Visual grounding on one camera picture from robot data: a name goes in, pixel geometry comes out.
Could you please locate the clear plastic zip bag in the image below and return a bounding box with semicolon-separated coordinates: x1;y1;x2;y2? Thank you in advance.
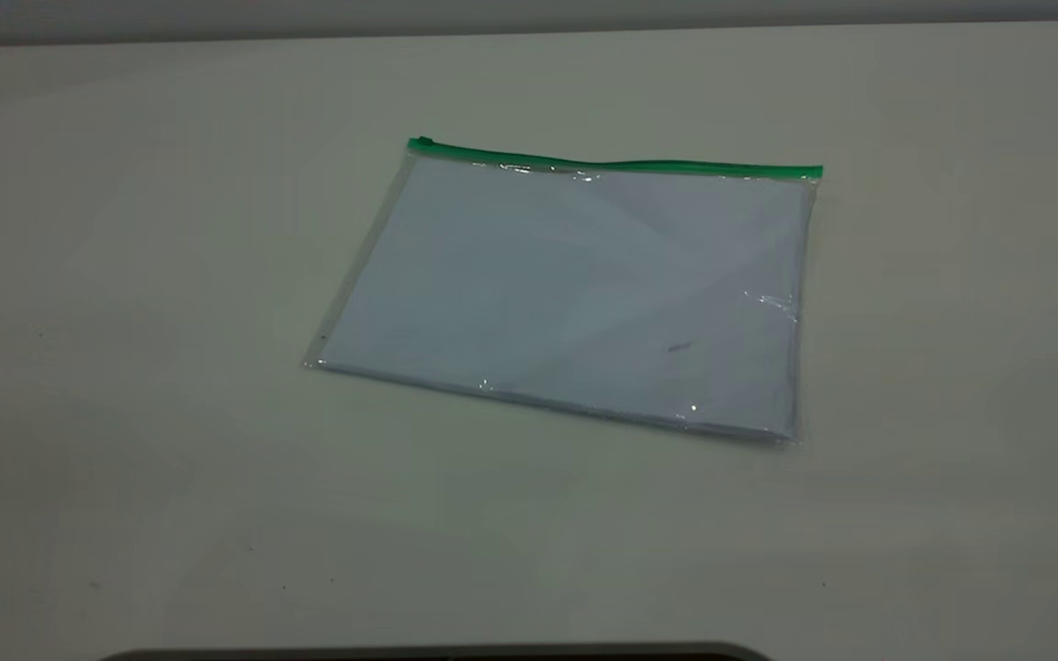
302;136;825;447

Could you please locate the dark rounded base edge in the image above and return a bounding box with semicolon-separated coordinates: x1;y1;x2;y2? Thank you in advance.
97;641;774;661

